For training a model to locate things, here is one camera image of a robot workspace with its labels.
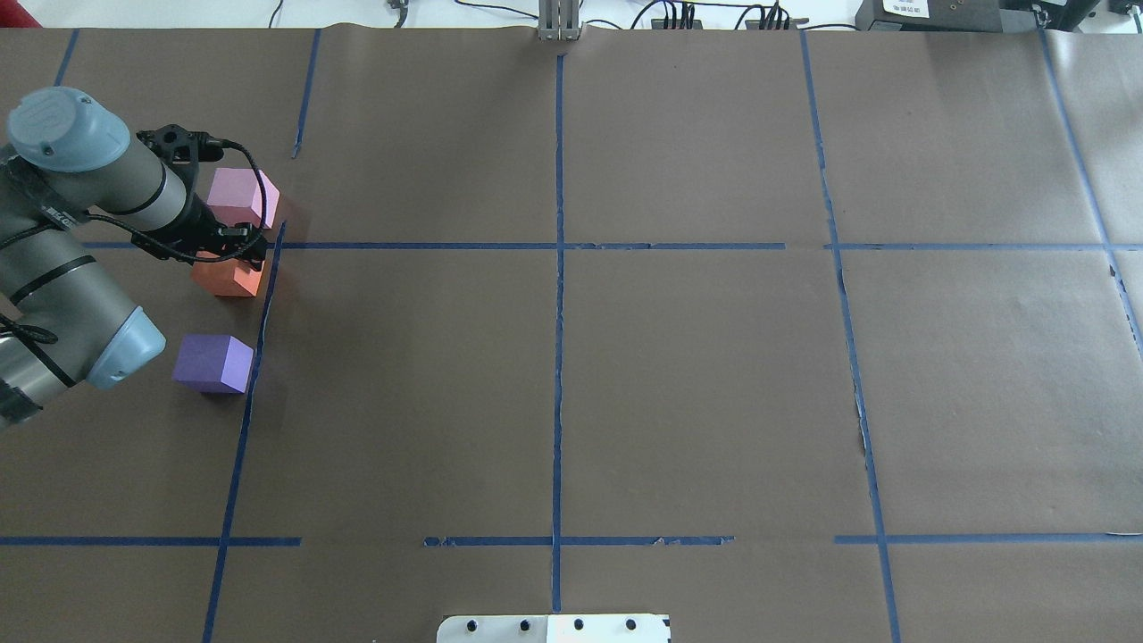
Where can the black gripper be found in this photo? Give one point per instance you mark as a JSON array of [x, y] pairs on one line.
[[203, 225]]

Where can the orange foam block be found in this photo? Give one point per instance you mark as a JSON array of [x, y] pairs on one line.
[[232, 278]]

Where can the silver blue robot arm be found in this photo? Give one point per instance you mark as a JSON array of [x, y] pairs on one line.
[[69, 161]]

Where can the pink foam block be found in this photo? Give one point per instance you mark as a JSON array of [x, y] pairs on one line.
[[236, 197]]

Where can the purple foam block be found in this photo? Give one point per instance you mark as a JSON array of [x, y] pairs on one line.
[[213, 364]]

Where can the brown paper table cover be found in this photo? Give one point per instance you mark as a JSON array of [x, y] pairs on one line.
[[826, 337]]

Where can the orange black connector strip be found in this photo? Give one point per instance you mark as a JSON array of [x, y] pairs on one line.
[[732, 15]]

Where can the black box with label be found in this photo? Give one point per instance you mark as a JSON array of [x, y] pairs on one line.
[[943, 16]]

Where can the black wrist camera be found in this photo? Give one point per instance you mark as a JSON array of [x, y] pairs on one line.
[[178, 145]]

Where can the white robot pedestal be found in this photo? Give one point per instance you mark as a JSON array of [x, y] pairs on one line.
[[556, 628]]

